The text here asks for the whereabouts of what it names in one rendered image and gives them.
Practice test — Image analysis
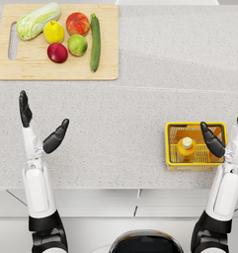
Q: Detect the lemon tea bottle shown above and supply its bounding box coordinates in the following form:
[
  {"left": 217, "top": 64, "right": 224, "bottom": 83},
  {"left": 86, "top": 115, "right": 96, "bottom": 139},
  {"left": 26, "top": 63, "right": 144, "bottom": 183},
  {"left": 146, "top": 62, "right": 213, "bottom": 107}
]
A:
[{"left": 176, "top": 136, "right": 198, "bottom": 163}]

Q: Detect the green cucumber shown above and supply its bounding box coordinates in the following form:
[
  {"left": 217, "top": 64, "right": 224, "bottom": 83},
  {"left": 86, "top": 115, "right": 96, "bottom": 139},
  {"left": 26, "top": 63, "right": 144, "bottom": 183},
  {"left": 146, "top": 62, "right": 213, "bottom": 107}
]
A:
[{"left": 89, "top": 13, "right": 102, "bottom": 73}]

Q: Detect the dark round robot body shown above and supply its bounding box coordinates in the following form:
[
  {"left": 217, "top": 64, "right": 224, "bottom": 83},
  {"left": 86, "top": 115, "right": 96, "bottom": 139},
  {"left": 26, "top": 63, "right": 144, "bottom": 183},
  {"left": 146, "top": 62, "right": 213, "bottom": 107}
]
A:
[{"left": 108, "top": 229, "right": 186, "bottom": 253}]

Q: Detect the yellow slatted basket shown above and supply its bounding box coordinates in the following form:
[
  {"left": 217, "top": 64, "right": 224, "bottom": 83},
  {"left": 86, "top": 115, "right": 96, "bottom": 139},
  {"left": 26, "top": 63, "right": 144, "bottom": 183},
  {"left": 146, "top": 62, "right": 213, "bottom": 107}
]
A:
[{"left": 165, "top": 122, "right": 228, "bottom": 172}]

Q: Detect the dark red plum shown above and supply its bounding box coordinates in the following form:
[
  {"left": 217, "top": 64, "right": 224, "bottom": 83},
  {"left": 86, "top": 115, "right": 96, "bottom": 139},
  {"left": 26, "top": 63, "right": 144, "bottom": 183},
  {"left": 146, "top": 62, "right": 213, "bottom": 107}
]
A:
[{"left": 46, "top": 42, "right": 69, "bottom": 64}]

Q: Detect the yellow lemon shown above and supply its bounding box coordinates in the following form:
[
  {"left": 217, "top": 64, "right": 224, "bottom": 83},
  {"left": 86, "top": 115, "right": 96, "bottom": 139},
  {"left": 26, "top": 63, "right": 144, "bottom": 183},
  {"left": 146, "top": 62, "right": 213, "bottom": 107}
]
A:
[{"left": 42, "top": 20, "right": 66, "bottom": 44}]

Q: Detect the green apple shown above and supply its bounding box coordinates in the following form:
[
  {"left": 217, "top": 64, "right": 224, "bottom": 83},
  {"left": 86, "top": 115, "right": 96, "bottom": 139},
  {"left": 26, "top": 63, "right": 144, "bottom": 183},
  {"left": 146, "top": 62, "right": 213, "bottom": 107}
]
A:
[{"left": 67, "top": 34, "right": 89, "bottom": 57}]

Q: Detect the napa cabbage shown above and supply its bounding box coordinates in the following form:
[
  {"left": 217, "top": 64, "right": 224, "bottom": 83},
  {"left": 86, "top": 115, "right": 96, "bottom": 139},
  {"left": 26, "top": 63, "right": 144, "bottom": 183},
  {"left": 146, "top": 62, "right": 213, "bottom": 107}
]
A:
[{"left": 15, "top": 1, "right": 62, "bottom": 42}]

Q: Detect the wooden cutting board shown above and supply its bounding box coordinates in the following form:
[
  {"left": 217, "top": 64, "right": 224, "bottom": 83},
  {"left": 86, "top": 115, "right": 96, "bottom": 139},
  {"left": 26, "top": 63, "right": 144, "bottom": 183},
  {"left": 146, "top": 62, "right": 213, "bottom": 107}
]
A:
[{"left": 0, "top": 3, "right": 119, "bottom": 82}]

